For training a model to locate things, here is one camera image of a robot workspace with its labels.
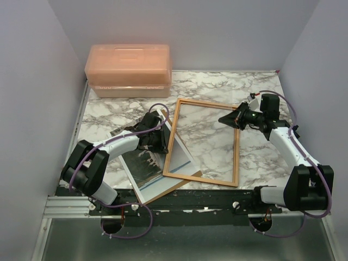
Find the landscape photo print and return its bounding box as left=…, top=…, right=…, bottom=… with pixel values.
left=107, top=108, right=198, bottom=204

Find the orange wooden picture frame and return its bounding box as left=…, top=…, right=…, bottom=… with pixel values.
left=163, top=98, right=240, bottom=188

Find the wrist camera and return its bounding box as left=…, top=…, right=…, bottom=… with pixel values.
left=247, top=93, right=280, bottom=119
left=138, top=113, right=162, bottom=131

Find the orange translucent plastic storage box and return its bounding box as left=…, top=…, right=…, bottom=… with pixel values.
left=85, top=44, right=172, bottom=98

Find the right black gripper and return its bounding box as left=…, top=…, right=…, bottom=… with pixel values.
left=219, top=101, right=265, bottom=131

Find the aluminium extrusion frame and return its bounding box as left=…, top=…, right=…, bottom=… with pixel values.
left=29, top=72, right=93, bottom=261

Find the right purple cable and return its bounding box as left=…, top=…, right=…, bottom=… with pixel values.
left=248, top=90, right=334, bottom=237

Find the purple cable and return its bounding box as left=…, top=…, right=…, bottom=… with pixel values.
left=248, top=90, right=334, bottom=237
left=68, top=103, right=171, bottom=240

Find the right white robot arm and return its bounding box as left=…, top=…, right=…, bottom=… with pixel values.
left=218, top=103, right=333, bottom=216

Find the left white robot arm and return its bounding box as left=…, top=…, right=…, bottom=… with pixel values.
left=60, top=127, right=168, bottom=215

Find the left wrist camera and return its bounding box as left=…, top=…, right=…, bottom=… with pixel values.
left=138, top=113, right=162, bottom=131

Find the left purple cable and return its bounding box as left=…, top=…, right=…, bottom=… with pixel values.
left=68, top=103, right=171, bottom=240

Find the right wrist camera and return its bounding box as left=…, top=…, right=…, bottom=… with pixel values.
left=247, top=93, right=280, bottom=119

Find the brown cardboard backing board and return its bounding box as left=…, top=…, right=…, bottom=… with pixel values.
left=135, top=108, right=203, bottom=206

